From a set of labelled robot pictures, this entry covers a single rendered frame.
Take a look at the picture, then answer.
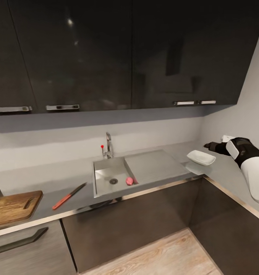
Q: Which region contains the bowl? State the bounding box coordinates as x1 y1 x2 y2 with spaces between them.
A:
187 150 216 166

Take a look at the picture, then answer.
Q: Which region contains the vidalia onion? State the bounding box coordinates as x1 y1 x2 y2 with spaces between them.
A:
126 177 133 185

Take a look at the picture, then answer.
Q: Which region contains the parer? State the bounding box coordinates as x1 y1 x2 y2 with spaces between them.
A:
52 183 85 210

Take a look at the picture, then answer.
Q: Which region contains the cutting board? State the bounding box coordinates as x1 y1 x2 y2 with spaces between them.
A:
0 191 43 225

